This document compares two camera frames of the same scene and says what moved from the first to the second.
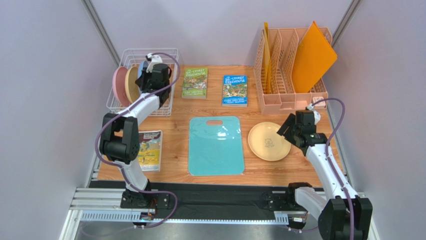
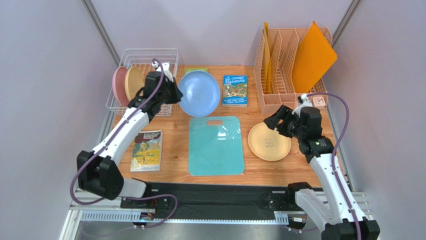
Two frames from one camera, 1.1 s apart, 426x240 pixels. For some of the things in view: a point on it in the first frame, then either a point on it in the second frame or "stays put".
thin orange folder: (267, 59) stays put
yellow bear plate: (266, 143) stays put
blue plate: (143, 64) -> (201, 93)
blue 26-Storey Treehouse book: (235, 88) stays put
